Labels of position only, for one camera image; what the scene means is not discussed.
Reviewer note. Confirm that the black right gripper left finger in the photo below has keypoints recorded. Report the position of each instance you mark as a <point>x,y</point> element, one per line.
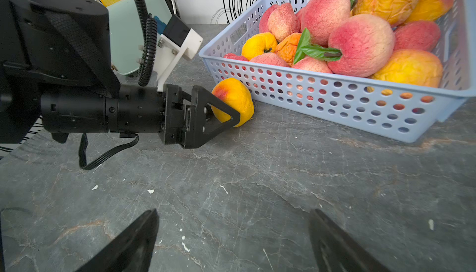
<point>131,250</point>

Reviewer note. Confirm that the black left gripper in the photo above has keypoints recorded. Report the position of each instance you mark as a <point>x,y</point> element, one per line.
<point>67,110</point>

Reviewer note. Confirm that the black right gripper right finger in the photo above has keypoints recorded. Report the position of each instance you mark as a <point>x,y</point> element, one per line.
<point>335,250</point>

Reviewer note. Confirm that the yellow peach with leaf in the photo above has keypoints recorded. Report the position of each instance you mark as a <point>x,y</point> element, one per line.
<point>258,45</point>

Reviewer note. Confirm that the pale pink peach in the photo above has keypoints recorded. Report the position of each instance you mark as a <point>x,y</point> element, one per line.
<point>283,22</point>

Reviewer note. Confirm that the pink peach with leaf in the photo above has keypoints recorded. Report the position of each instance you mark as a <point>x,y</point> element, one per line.
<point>359,47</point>

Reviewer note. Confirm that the orange yellow peach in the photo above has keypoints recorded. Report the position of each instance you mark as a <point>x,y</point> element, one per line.
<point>414,67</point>

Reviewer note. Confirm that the red orange peach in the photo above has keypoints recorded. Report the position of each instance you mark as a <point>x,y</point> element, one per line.
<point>310,64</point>

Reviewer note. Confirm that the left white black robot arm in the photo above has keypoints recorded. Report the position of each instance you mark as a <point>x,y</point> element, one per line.
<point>56,67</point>

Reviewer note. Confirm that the light blue plastic basket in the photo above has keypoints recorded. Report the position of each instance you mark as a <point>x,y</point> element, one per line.
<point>397,111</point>

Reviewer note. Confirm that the mint green toaster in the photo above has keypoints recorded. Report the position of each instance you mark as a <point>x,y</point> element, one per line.
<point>126,35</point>

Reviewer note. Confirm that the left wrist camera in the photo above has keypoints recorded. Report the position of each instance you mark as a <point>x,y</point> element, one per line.
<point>178,41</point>

